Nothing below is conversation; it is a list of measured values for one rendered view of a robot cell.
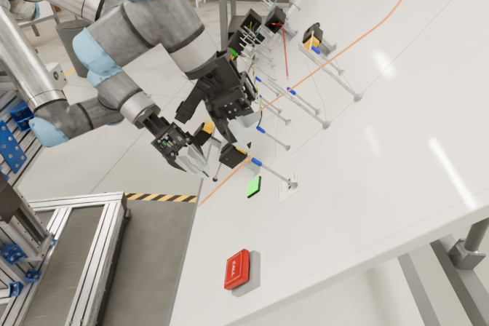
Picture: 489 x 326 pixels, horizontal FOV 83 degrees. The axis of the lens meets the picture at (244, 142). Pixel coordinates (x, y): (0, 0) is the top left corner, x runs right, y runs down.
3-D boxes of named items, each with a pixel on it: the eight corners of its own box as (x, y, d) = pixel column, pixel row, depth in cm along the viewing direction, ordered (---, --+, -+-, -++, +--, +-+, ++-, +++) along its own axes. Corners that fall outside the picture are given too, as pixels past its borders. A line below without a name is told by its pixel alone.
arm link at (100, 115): (77, 113, 74) (76, 93, 65) (116, 98, 80) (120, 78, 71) (93, 137, 74) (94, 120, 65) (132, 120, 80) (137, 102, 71)
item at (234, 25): (225, 45, 145) (225, 31, 141) (231, 25, 173) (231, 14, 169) (289, 46, 144) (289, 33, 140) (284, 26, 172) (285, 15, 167)
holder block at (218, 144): (207, 156, 105) (185, 142, 102) (226, 136, 99) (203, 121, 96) (205, 164, 102) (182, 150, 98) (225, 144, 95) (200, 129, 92)
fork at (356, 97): (364, 97, 46) (303, 43, 41) (355, 104, 47) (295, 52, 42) (361, 91, 48) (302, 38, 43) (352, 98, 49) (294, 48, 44)
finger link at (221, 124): (236, 146, 54) (212, 108, 50) (228, 148, 54) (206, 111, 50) (240, 132, 57) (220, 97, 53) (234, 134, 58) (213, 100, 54)
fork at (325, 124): (331, 125, 50) (271, 78, 45) (324, 132, 51) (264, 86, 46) (329, 119, 51) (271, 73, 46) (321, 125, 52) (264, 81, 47)
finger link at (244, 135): (267, 154, 55) (247, 117, 51) (241, 161, 58) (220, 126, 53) (269, 145, 58) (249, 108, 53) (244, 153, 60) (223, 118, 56)
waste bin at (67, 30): (74, 82, 349) (54, 30, 310) (73, 69, 381) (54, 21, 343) (113, 75, 366) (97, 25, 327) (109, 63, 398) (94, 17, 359)
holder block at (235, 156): (235, 156, 67) (221, 148, 65) (249, 144, 63) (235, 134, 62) (232, 169, 64) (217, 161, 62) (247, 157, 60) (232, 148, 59)
